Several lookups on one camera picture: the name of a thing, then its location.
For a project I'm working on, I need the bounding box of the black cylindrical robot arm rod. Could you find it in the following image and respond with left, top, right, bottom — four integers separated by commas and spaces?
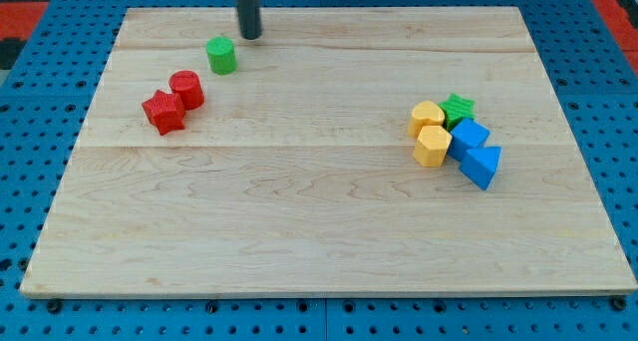
235, 0, 262, 40

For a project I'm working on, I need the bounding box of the blue cube block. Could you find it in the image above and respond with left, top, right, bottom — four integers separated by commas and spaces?
448, 118, 490, 162

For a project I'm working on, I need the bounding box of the light wooden board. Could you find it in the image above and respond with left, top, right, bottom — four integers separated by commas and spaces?
21, 7, 637, 299

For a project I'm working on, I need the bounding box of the yellow hexagon block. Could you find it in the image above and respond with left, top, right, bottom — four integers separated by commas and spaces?
413, 126, 453, 168

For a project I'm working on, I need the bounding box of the yellow heart block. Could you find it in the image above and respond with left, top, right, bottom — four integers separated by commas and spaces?
407, 101, 446, 138

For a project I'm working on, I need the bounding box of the green star block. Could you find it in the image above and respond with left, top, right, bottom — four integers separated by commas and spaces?
439, 94, 475, 132

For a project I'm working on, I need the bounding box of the green cylinder block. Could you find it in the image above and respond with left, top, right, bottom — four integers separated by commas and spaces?
205, 36, 237, 75

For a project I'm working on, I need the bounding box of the red cylinder block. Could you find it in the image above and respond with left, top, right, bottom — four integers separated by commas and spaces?
168, 70, 205, 110

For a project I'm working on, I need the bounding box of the blue triangle block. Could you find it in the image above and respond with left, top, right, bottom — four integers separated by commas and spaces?
460, 146, 502, 190

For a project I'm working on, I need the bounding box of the red star block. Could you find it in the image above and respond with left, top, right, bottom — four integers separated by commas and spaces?
142, 90, 185, 136

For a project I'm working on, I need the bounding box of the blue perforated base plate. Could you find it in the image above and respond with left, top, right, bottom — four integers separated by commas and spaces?
1, 0, 637, 340

